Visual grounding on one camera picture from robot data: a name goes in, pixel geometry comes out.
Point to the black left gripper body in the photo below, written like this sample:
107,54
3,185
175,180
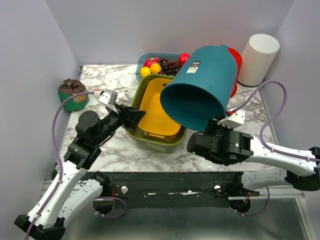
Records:
111,123

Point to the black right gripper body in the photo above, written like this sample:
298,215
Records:
216,130

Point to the teal plastic bucket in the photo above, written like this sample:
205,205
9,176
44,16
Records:
201,89

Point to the red mesh basket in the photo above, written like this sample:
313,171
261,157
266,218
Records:
238,59

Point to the white cylindrical container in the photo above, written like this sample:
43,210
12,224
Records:
257,57

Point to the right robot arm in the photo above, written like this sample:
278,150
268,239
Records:
221,144

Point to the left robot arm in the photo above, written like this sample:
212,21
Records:
49,218

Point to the yellow plastic bin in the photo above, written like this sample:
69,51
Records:
156,123

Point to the olive green plastic tub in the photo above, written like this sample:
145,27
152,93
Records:
147,143

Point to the yellow lemon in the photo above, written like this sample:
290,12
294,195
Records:
144,71

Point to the green pot with brown top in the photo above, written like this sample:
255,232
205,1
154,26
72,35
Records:
71,87

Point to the orange fruit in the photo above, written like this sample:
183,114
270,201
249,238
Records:
155,68

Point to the pink dragon fruit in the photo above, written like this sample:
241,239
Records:
151,61

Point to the clear teal fruit basket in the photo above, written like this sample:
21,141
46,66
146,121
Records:
141,61

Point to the dark purple grape bunch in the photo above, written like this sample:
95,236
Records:
169,67

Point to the red apple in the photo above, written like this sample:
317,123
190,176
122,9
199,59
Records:
183,58

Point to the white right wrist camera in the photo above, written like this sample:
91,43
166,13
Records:
234,119

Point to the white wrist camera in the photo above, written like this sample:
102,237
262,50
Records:
234,119
106,97

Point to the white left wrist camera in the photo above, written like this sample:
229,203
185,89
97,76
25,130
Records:
106,97

